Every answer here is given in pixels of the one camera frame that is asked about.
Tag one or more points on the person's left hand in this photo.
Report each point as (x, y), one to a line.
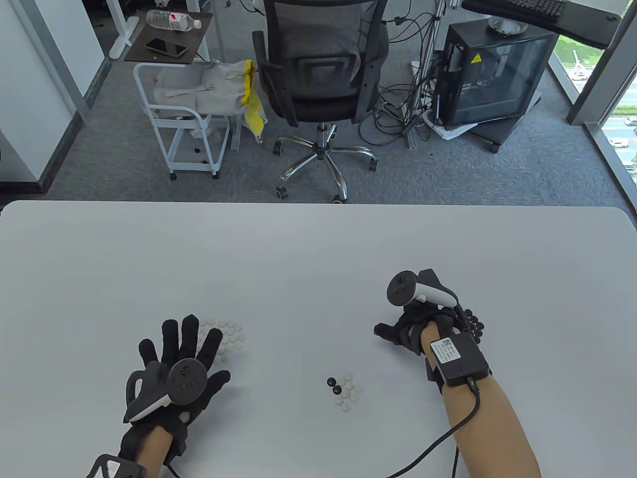
(200, 393)

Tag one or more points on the person's right hand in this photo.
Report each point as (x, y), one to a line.
(403, 331)

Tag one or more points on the cluster of white go stones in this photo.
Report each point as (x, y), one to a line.
(229, 338)

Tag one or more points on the cluster of black go stones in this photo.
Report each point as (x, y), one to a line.
(477, 326)

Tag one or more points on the pile of mixed go stones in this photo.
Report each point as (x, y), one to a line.
(343, 393)

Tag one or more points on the person's right forearm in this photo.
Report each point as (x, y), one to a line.
(492, 428)

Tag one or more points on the black and white VR controller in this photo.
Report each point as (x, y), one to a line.
(186, 381)
(400, 289)

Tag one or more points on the black labelled wrist box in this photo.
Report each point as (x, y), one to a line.
(460, 361)

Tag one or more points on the black cross-braced wrist module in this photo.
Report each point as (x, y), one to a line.
(114, 469)

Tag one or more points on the white papers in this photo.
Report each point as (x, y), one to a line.
(450, 133)

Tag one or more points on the dark rolling computer stand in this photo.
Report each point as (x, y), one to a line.
(497, 132)

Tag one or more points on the white power strip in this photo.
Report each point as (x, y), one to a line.
(414, 64)

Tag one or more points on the yellow plastic bag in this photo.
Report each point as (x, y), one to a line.
(254, 109)

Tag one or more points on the black mesh office chair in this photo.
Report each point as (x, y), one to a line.
(318, 74)

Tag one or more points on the black computer tower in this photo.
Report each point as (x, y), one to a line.
(497, 74)

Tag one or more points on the white metal cart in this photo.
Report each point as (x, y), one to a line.
(169, 115)

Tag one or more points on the grey fabric bag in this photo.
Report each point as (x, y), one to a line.
(214, 89)

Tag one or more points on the silver bowl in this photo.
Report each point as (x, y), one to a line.
(507, 26)

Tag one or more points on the black keyboard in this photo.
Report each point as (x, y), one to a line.
(527, 7)

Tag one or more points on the black smartphone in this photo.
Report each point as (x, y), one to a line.
(166, 47)

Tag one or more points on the brown side table top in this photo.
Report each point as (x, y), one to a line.
(199, 45)

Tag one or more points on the white desk leg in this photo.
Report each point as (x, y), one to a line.
(122, 42)

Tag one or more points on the clear plastic water bottle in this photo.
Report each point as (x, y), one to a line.
(169, 20)

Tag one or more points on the aluminium frame post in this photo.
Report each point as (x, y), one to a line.
(440, 6)

